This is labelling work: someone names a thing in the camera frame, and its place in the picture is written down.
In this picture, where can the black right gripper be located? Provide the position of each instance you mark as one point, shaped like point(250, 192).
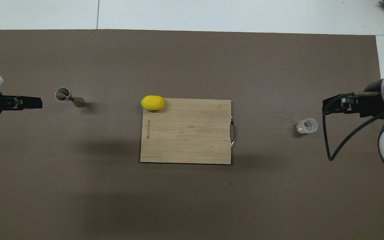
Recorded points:
point(373, 103)

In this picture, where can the steel double jigger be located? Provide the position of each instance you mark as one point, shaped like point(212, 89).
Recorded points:
point(62, 94)

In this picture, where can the small clear glass cup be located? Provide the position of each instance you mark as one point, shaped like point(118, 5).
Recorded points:
point(307, 126)

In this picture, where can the brown table mat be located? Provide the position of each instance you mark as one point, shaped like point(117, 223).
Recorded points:
point(78, 200)

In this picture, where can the yellow lemon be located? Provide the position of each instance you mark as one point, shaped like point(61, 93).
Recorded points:
point(152, 103)

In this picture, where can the bamboo cutting board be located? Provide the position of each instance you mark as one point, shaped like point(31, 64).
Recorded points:
point(185, 140)

